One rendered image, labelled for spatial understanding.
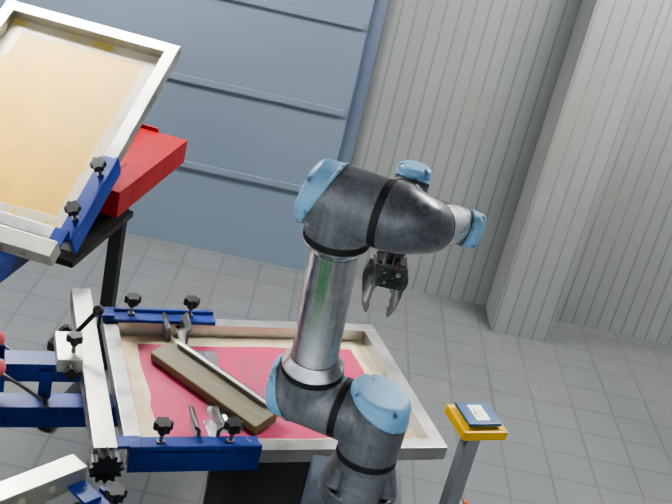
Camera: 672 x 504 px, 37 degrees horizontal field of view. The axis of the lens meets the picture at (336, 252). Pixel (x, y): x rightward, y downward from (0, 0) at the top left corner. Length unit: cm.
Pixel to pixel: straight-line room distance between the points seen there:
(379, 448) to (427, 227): 45
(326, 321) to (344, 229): 20
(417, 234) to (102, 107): 169
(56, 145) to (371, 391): 152
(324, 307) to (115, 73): 165
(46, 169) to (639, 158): 332
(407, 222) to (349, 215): 9
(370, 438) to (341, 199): 47
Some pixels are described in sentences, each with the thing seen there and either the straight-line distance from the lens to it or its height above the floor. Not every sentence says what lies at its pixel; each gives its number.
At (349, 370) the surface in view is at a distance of 279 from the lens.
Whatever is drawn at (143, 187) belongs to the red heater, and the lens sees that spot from 342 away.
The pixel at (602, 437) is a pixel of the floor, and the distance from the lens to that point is 481.
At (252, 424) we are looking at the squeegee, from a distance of 244.
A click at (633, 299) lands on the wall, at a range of 574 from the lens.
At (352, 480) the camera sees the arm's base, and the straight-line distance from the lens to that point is 188.
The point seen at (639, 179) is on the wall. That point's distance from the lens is 545.
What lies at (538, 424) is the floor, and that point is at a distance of 471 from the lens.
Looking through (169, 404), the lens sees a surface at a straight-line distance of 251.
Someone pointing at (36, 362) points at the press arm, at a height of 104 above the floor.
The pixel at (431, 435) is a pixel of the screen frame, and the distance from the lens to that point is 256.
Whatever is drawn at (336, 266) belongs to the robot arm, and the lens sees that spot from 166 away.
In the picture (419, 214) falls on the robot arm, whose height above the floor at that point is 181.
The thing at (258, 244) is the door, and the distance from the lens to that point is 541.
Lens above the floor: 238
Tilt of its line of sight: 24 degrees down
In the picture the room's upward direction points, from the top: 13 degrees clockwise
